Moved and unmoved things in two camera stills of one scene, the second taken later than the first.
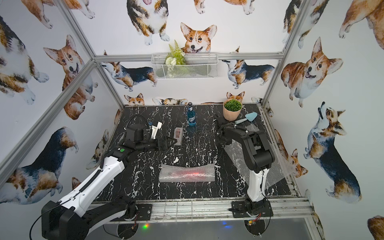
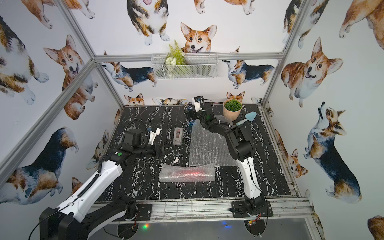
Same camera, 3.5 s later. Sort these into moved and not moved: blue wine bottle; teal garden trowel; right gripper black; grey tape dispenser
Moved: right gripper black
Not moved: grey tape dispenser; teal garden trowel; blue wine bottle
